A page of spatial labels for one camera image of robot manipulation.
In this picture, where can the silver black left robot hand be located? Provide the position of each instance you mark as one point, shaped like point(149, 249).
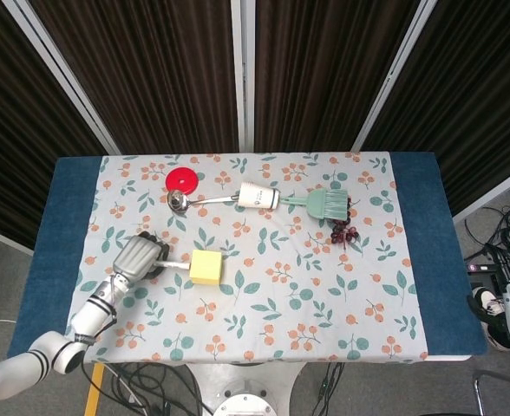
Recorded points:
point(140, 259)

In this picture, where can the yellow sponge block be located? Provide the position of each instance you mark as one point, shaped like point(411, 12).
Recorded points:
point(206, 267)

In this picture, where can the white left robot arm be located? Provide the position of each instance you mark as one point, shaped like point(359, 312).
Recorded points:
point(55, 342)

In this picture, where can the floral tablecloth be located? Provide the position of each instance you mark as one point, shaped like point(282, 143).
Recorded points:
point(272, 277)

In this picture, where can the black power strip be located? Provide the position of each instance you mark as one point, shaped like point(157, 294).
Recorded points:
point(480, 266)

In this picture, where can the steel ladle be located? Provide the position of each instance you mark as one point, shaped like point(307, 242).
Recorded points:
point(194, 201)

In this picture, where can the red round disc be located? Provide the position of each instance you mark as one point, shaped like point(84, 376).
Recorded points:
point(182, 180)

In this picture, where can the blue felt table mat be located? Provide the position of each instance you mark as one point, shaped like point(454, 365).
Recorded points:
point(428, 255)

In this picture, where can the white paper cup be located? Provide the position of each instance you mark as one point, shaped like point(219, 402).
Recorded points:
point(258, 196)

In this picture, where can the dark red grape bunch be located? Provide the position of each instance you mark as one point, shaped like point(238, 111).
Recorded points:
point(345, 232)

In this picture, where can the green pastry brush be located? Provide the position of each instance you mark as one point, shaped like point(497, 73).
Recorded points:
point(324, 202)

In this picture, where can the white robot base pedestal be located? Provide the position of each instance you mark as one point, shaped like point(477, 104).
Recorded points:
point(244, 390)

